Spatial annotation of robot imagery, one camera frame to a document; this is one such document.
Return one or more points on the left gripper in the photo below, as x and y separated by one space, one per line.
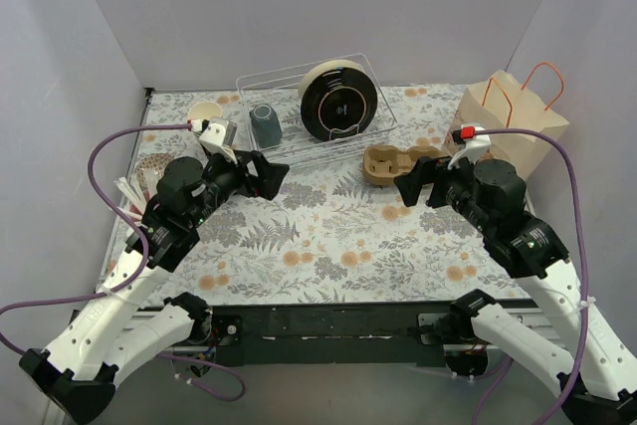
251 175

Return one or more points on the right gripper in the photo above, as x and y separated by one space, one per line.
433 186

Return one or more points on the stack of paper cups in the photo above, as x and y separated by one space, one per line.
202 114

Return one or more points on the paper takeout bag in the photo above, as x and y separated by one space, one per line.
503 102

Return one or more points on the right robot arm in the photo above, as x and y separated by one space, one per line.
590 365

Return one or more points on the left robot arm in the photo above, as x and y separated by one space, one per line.
81 369

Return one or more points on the cardboard cup carrier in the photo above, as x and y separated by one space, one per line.
381 163

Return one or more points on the teal ceramic cup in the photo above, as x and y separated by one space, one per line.
265 125

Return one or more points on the floral table mat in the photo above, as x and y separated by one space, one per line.
329 236

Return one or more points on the black round plate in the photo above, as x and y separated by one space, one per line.
339 104

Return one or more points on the cream plate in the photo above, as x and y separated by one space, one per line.
322 68

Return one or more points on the white wrapped straws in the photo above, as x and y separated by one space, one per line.
134 198

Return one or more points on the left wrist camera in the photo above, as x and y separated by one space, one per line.
217 135

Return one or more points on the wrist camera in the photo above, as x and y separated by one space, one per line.
217 135
468 143

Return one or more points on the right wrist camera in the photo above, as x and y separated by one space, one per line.
468 143

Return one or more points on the clear wire dish rack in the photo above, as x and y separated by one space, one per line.
279 89

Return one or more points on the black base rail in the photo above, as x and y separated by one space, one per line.
416 332

